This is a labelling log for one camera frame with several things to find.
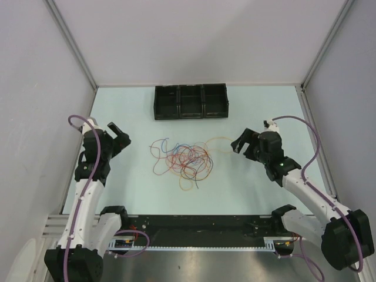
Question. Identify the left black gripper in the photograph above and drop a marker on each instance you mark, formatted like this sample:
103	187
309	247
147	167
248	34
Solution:
120	142

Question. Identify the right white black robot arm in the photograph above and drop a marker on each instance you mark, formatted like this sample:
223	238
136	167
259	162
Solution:
344	236

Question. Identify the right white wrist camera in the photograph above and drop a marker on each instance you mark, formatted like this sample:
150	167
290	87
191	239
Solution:
270	126

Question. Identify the black middle storage bin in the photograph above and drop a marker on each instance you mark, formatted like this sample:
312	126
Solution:
191	105

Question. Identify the black left storage bin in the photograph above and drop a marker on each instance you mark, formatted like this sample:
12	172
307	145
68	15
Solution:
166	102

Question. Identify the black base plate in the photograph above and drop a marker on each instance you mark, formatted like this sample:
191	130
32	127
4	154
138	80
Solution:
207	231

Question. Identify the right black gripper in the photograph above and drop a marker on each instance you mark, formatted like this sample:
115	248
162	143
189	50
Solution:
249	137

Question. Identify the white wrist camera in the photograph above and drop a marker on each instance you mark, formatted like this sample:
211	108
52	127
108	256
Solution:
270	126
89	125

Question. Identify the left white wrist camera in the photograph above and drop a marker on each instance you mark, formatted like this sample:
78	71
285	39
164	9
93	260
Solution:
89	125

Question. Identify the aluminium frame rail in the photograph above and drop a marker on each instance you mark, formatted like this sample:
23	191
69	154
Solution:
55	226

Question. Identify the black right storage bin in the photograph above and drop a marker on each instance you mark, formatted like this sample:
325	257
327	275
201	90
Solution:
216	103

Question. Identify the black storage bin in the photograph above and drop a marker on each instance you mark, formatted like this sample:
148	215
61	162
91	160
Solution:
216	103
166	102
191	105

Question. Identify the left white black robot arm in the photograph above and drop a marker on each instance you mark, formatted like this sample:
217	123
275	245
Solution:
79	253

